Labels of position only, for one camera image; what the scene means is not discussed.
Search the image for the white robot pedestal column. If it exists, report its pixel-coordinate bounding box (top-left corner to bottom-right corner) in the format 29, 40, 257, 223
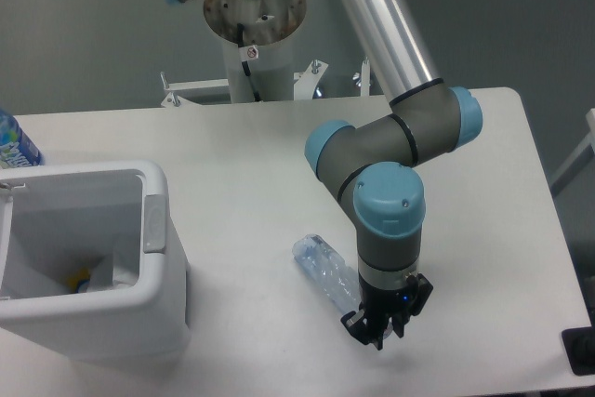
204, 0, 307, 103

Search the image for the crushed clear plastic bottle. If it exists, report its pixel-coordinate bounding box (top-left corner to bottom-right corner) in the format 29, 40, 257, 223
292, 234, 361, 316

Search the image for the white metal table frame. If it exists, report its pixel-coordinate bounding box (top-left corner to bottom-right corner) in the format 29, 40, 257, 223
159, 56, 390, 108

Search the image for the blue labelled water bottle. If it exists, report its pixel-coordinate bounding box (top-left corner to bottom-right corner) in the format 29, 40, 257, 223
1, 110, 44, 169

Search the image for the clear plastic wrapper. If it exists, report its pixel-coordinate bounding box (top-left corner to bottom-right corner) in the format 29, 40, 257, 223
76, 253, 139, 293

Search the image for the black clamp at table edge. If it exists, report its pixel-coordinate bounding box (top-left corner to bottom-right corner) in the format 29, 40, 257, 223
562, 326, 594, 377

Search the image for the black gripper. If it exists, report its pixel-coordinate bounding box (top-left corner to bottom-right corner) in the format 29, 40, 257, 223
340, 273, 433, 351

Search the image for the white frame at right edge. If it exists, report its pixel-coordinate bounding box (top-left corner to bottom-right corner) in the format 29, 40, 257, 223
549, 108, 594, 197

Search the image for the black cable on pedestal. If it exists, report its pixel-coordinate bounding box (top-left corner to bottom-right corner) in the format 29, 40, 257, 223
235, 22, 263, 103

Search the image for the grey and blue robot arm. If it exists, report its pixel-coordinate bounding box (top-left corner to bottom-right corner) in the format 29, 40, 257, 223
166, 0, 483, 349

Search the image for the white plastic trash can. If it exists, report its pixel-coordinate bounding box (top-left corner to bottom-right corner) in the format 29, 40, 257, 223
1, 160, 191, 360

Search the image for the colourful snack package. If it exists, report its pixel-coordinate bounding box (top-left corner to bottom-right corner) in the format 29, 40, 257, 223
66, 268, 91, 294

